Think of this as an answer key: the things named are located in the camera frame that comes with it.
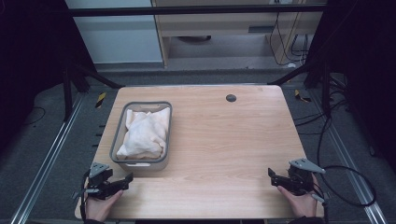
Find person's right hand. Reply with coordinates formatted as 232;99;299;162
276;174;319;218

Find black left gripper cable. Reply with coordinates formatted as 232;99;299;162
79;170;92;222

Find person's left hand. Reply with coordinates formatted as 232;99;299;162
85;189;124;223

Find aluminium floor rail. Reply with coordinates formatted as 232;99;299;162
308;90;390;224
8;92;86;224

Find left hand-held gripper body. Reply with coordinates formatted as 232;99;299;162
72;161;125;201

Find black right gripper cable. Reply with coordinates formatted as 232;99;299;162
311;115;377;224

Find black floor cables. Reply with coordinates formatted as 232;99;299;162
292;74;353;136

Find yellow black tape strip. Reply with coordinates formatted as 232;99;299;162
293;89;312;104
94;91;107;109

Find white cabinet panel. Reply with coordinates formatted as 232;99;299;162
64;0;164;65

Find cream cloth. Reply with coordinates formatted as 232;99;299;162
116;106;172;161

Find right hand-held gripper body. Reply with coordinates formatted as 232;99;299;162
285;158;327;197

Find thin black floor cable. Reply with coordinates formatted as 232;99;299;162
21;106;47;127

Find black hanging cables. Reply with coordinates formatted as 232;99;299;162
268;11;310;67

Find dark curtain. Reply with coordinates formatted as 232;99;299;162
306;0;396;175
0;0;97;157

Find black horizontal frame bar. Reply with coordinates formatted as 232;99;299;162
66;4;329;18

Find black metal stand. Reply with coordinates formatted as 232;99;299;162
61;61;125;123
268;59;332;119

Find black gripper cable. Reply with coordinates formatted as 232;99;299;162
79;170;92;222
311;115;377;224

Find light wooden desk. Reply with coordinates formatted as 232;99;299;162
150;0;326;68

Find grey plastic basket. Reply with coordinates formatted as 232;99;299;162
108;100;174;172

